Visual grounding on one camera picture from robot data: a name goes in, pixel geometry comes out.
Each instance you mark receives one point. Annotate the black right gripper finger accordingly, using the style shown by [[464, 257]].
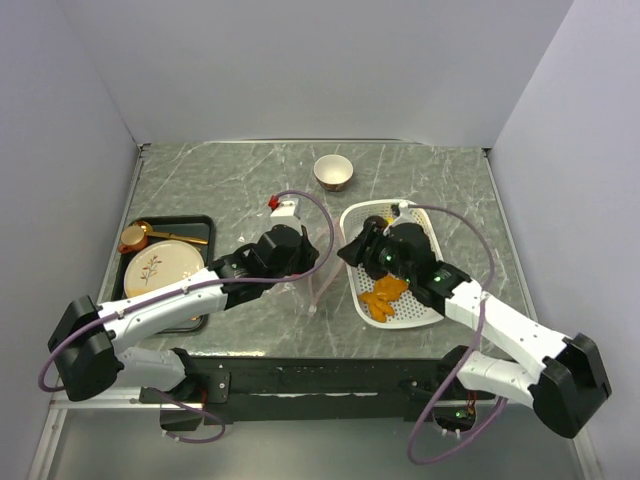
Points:
[[371, 261], [354, 252]]

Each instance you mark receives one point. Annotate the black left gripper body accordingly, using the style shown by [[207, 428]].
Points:
[[299, 264]]

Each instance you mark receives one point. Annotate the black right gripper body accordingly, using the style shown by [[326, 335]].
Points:
[[399, 270]]

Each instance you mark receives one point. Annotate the orange ginger root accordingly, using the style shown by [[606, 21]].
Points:
[[385, 291]]

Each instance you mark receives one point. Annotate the clear zip top bag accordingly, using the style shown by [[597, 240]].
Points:
[[305, 295]]

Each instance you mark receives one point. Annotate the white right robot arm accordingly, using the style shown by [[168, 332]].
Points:
[[562, 379]]

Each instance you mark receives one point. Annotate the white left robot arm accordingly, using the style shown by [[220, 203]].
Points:
[[94, 346]]

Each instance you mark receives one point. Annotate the dark purple mangosteen upper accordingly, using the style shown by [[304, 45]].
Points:
[[377, 220]]

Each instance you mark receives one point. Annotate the white perforated plastic basket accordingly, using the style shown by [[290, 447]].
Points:
[[409, 313]]

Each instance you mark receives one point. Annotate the white ceramic bowl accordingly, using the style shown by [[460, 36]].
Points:
[[333, 172]]

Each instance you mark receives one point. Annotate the black rectangular tray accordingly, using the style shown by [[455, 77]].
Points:
[[201, 226]]

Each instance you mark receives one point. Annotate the cream plate with leaf pattern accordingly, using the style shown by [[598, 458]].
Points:
[[159, 265]]

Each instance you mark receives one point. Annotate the gold spoon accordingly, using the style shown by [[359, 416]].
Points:
[[151, 232]]

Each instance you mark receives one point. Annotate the small brown cup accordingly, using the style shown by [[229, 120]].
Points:
[[132, 239]]

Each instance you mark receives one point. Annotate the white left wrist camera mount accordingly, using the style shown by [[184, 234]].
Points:
[[285, 212]]

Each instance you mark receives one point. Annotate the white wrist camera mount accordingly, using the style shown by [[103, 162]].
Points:
[[285, 212], [402, 212]]

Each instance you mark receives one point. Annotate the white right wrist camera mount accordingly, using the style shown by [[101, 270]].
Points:
[[402, 212]]

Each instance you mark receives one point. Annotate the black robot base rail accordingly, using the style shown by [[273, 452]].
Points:
[[239, 389]]

